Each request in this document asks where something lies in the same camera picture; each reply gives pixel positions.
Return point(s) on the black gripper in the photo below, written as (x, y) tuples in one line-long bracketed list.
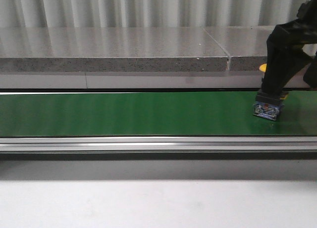
[(285, 55)]

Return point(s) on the yellow mushroom push button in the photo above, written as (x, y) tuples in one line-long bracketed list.
[(270, 97)]

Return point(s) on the grey stone slab right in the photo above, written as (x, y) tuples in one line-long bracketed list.
[(245, 46)]

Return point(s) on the grey stone slab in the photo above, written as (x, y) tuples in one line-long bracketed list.
[(150, 49), (245, 46)]

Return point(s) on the grey stone slab left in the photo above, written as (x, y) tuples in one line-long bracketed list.
[(150, 49)]

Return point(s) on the green conveyor belt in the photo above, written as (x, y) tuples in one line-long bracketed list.
[(204, 113)]

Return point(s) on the white corrugated curtain backdrop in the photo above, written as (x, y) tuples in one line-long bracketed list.
[(146, 13)]

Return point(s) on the white panel under slabs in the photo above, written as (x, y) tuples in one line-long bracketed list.
[(135, 80)]

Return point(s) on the aluminium conveyor side rail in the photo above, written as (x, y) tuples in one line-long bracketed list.
[(159, 148)]

